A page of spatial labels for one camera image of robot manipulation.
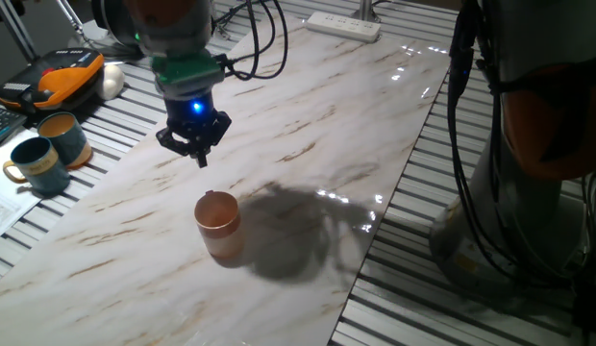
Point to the marble pattern board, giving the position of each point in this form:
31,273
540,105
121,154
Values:
303,120

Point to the white paper sheet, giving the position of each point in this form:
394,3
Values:
5,206

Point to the white egg shaped object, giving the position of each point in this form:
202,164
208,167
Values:
110,79

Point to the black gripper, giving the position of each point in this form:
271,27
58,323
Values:
192,117

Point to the black round drum device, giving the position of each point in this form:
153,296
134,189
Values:
110,19

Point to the black keyboard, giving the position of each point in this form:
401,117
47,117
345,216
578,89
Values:
2,122

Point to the thin chrome rod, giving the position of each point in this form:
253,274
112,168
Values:
72,17

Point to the aluminium frame profile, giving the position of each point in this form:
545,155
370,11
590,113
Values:
365,9

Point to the teal mug tan interior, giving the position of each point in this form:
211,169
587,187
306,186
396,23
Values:
67,139

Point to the grey metal frame bar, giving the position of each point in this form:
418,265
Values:
19,31

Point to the white power strip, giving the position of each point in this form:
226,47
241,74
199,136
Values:
343,26

